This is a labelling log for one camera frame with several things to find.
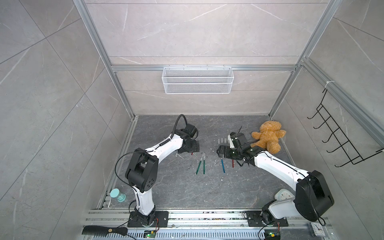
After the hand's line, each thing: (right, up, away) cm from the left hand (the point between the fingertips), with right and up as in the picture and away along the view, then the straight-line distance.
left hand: (194, 147), depth 92 cm
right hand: (+18, -2, -5) cm, 19 cm away
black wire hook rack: (+64, +1, -34) cm, 72 cm away
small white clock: (+58, -36, -23) cm, 72 cm away
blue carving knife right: (+18, -9, +4) cm, 21 cm away
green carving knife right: (+6, -12, +1) cm, 14 cm away
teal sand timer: (-40, -20, -19) cm, 48 cm away
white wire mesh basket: (+2, +45, +9) cm, 46 cm away
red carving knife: (-2, -5, +6) cm, 8 cm away
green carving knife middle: (+3, -11, +1) cm, 11 cm away
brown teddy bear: (+51, +9, +6) cm, 52 cm away
